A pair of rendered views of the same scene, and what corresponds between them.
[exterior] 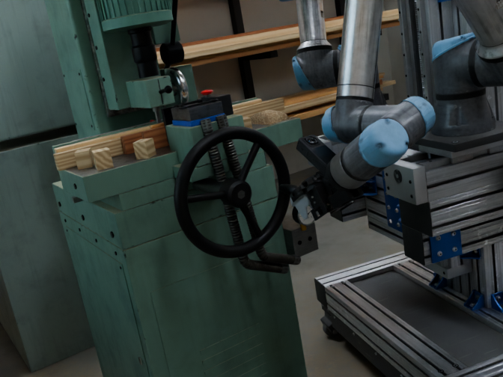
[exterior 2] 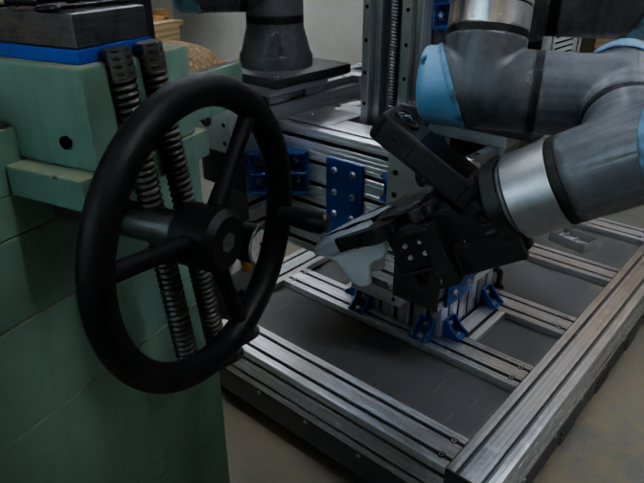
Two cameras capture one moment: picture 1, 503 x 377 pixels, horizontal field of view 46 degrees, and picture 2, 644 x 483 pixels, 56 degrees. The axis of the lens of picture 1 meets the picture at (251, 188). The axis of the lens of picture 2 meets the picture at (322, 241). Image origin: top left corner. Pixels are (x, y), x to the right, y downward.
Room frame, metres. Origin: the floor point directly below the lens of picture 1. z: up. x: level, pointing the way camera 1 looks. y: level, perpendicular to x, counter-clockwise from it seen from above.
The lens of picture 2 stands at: (0.76, 0.22, 1.05)
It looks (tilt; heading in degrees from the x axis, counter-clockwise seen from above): 27 degrees down; 327
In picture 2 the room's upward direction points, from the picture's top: straight up
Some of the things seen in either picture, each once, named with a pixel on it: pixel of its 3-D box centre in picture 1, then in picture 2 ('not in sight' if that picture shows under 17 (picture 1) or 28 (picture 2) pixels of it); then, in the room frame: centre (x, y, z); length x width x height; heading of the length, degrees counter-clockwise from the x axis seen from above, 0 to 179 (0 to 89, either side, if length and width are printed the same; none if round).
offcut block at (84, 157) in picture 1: (84, 158); not in sight; (1.38, 0.37, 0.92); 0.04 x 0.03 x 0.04; 4
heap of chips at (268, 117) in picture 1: (267, 115); (172, 52); (1.60, -0.08, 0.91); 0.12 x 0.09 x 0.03; 30
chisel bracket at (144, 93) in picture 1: (150, 94); not in sight; (1.55, 0.21, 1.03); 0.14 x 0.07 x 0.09; 30
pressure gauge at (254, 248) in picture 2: (304, 216); (251, 247); (1.48, -0.12, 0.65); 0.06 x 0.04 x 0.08; 120
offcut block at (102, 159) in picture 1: (102, 158); not in sight; (1.32, 0.32, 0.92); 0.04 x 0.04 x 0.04; 19
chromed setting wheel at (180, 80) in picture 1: (175, 88); not in sight; (1.71, 0.16, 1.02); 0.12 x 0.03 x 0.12; 30
